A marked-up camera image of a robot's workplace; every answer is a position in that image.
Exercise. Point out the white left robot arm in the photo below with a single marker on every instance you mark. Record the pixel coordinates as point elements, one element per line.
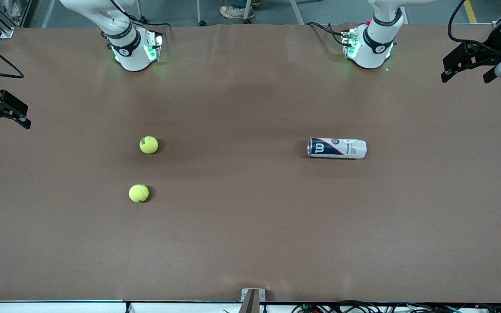
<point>374,48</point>

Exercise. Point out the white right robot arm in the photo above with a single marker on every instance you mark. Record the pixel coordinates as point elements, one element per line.
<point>131,56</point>

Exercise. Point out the white blue tennis ball can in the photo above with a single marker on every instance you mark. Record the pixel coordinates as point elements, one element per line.
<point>337,148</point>

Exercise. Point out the grey metal bracket with post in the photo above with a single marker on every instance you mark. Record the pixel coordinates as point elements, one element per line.
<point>252,295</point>

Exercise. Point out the yellow tennis ball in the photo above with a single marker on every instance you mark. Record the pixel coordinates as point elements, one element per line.
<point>138,193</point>
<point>148,144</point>

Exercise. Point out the white sneaker shoe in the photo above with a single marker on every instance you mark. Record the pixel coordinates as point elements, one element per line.
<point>255,3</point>
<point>235,12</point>

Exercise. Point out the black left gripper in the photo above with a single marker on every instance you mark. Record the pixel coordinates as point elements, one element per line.
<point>492,48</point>

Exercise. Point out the grey metal stand leg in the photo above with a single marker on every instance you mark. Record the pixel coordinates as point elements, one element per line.
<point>246,13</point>
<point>200,13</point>
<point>296,12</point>
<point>141,12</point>

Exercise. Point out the brown table cover mat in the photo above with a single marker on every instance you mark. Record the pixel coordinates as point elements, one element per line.
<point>250,217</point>

